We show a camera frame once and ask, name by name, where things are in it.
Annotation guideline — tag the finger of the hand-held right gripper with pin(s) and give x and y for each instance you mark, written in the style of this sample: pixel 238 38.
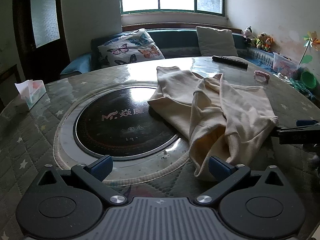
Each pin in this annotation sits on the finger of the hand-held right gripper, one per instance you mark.
pixel 300 137
pixel 306 123

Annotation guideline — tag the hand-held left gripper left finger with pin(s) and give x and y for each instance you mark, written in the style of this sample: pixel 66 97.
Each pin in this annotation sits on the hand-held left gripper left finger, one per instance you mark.
pixel 101 168

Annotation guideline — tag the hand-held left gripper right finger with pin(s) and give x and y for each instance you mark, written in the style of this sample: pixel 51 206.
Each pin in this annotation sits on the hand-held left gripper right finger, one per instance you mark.
pixel 220 168

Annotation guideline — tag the cream knit garment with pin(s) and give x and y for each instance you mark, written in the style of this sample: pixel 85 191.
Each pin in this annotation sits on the cream knit garment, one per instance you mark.
pixel 237 105

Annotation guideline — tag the green cloth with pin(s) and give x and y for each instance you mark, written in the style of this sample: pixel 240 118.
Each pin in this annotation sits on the green cloth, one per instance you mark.
pixel 300 87

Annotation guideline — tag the round black induction cooktop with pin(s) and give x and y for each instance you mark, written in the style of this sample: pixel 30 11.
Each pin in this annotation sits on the round black induction cooktop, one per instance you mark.
pixel 112 130

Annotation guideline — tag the green plastic bowl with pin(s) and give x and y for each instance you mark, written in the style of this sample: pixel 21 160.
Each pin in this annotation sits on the green plastic bowl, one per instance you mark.
pixel 308 80

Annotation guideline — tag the clear plastic storage box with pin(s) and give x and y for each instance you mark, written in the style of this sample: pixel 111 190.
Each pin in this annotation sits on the clear plastic storage box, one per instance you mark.
pixel 285 66

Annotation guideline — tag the grey quilted star tablecloth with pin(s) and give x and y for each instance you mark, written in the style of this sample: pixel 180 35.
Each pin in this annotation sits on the grey quilted star tablecloth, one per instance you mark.
pixel 25 150

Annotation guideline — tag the colourful pinwheel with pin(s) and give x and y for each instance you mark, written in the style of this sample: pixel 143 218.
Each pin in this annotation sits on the colourful pinwheel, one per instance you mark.
pixel 312 40

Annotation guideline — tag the orange fox plush toy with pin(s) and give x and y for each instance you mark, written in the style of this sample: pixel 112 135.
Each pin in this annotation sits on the orange fox plush toy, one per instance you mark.
pixel 268 43

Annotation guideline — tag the brown bear plush toy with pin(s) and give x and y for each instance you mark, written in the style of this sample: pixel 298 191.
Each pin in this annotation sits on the brown bear plush toy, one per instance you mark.
pixel 261 41

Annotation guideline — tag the black remote control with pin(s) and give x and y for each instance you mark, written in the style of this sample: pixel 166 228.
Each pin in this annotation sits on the black remote control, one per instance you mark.
pixel 230 61

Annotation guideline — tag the tissue box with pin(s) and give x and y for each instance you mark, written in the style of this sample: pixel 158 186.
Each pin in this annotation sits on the tissue box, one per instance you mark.
pixel 35 95

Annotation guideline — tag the black and white plush toy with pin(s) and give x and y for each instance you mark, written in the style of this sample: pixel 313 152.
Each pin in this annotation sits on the black and white plush toy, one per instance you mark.
pixel 247 35

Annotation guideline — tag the butterfly print pillow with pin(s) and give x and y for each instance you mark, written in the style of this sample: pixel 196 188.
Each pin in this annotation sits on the butterfly print pillow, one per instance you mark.
pixel 130 50

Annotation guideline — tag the plain grey pillow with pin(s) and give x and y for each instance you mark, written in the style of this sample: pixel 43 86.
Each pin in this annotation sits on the plain grey pillow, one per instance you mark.
pixel 215 42

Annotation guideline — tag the dark wooden cabinet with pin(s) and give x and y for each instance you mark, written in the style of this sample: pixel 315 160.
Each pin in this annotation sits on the dark wooden cabinet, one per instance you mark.
pixel 7 85

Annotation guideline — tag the teal sofa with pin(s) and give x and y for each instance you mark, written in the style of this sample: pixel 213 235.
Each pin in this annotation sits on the teal sofa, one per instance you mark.
pixel 175 42

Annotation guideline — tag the dark door with frosted glass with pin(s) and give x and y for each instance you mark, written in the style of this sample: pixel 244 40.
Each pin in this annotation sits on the dark door with frosted glass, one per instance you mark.
pixel 22 42

